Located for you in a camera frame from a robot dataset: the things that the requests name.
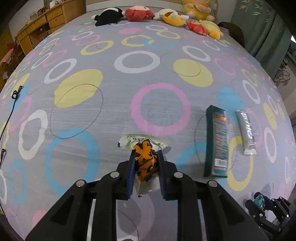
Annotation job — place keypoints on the yellow duck plush toy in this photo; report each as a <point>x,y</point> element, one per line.
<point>211,29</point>

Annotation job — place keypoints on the white flower decoration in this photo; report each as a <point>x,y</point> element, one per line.
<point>283,73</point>

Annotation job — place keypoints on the silver tube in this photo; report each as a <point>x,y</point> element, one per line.
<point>246,132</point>

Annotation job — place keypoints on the wooden desk with drawers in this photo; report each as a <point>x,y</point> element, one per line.
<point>53,20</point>

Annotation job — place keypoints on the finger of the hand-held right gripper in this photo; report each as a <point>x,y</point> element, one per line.
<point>257,217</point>
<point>281,208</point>

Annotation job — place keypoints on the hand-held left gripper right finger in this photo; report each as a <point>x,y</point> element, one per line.
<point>161,176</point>

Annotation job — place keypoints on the large yellow pig plush toy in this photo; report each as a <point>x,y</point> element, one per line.
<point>198,9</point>

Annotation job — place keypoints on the green curtain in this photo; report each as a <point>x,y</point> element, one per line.
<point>261,25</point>

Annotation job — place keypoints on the white snack packet orange print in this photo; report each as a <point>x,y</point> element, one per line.
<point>145,162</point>

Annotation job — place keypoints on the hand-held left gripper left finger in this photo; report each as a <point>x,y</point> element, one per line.
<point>131,171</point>

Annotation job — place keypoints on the dark green box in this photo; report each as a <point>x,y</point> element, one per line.
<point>217,143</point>

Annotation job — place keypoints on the wooden chair with clothes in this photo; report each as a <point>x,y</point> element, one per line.
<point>10,56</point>

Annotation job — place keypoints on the bed with circle-print sheet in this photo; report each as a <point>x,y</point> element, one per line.
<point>161,76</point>

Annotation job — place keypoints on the wooden bed headboard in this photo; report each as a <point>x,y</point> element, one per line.
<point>138,2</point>

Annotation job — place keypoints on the black and white plush toy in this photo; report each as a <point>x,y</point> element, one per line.
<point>108,16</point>

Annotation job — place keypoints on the small red plush toy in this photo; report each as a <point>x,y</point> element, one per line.
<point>196,27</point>

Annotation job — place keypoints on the assorted desk items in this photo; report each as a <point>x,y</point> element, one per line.
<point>44,10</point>

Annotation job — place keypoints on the yellow and white plush toy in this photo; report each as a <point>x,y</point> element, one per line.
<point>173,17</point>

